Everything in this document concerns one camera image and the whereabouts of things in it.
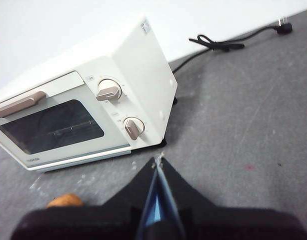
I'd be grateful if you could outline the metal wire oven rack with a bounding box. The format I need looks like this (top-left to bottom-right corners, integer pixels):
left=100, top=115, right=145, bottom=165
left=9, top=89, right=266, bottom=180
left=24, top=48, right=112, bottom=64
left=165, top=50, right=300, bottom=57
left=50, top=119, right=94, bottom=136

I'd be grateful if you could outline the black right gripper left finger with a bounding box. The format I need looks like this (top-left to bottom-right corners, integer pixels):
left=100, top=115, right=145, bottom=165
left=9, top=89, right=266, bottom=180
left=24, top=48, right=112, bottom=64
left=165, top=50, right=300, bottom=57
left=10, top=157, right=159, bottom=240

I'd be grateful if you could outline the beige oven knob with narrow grip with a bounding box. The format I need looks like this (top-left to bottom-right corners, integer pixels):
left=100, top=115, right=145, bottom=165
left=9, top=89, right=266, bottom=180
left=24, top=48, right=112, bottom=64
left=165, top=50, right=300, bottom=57
left=122, top=116, right=146, bottom=141

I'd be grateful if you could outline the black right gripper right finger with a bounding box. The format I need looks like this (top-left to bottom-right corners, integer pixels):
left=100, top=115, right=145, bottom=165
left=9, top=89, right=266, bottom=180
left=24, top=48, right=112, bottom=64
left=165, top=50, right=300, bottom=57
left=159, top=158, right=307, bottom=240

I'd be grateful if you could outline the brown potato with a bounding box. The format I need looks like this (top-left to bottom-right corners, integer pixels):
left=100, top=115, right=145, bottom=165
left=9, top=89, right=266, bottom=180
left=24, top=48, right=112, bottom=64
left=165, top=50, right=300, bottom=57
left=45, top=193, right=84, bottom=208

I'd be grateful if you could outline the black power cable with plug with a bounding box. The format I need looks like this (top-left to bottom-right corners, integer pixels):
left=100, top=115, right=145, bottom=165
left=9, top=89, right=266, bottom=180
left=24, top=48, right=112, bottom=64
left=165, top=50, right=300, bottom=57
left=172, top=17, right=294, bottom=75

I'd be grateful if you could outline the beige oven knob with wide grip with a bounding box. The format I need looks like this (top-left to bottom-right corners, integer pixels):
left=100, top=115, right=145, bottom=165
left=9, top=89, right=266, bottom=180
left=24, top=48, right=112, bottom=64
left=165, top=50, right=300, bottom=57
left=95, top=78, right=123, bottom=103

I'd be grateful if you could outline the white Toshiba toaster oven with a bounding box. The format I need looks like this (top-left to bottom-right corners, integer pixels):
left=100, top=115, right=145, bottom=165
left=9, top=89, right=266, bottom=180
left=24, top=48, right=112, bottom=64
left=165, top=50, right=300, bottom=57
left=0, top=16, right=179, bottom=173

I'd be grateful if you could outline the oven door with beige handle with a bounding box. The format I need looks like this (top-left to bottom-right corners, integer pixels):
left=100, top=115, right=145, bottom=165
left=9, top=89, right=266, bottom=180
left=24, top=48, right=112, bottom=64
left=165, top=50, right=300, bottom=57
left=0, top=71, right=132, bottom=172

